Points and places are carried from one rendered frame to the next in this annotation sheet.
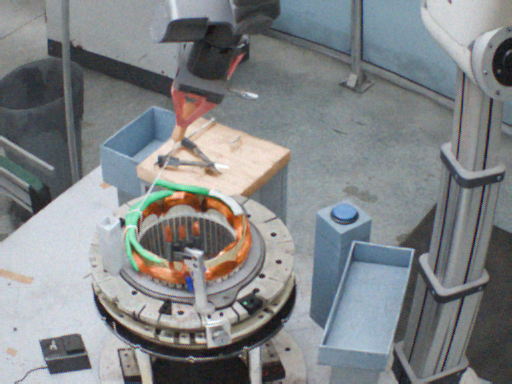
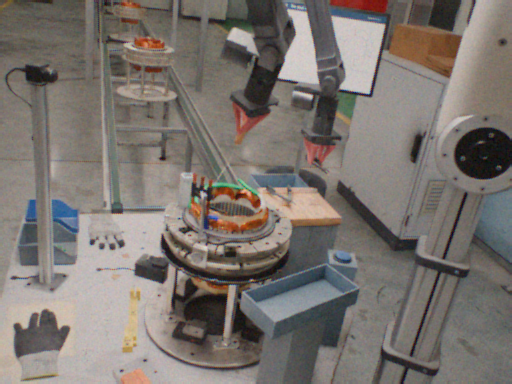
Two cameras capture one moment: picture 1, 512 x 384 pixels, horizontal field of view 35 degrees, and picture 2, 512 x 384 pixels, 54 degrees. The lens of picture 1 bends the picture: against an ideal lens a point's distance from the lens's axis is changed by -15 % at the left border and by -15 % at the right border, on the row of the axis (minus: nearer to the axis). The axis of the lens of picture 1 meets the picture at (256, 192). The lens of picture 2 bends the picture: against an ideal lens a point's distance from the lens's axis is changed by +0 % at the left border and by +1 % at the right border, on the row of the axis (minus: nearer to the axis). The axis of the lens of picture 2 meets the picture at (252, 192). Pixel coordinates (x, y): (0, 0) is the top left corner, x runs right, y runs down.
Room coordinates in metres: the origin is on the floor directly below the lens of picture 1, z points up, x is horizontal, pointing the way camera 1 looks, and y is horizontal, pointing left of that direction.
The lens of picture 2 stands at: (0.16, -0.57, 1.68)
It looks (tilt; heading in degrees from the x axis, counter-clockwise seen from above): 24 degrees down; 34
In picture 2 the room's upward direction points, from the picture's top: 9 degrees clockwise
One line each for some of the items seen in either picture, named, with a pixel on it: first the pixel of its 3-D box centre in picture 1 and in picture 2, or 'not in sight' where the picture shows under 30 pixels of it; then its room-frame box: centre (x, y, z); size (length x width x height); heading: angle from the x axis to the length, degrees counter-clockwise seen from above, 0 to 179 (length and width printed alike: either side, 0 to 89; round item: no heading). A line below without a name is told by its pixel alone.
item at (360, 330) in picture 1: (360, 354); (292, 341); (0.98, -0.17, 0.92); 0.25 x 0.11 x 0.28; 165
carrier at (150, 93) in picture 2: not in sight; (148, 71); (2.43, 1.94, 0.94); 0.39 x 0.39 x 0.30
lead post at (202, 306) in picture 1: (201, 281); (204, 217); (0.93, 0.07, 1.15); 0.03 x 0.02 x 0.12; 52
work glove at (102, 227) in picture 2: not in sight; (106, 229); (1.12, 0.66, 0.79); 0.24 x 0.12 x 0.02; 53
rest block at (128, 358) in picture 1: (131, 356); (183, 281); (1.05, 0.22, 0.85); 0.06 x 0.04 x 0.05; 12
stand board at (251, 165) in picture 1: (212, 163); (297, 206); (1.35, 0.07, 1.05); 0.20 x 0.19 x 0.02; 56
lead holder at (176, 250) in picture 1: (183, 247); (201, 191); (0.93, 0.09, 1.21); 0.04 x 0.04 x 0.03; 60
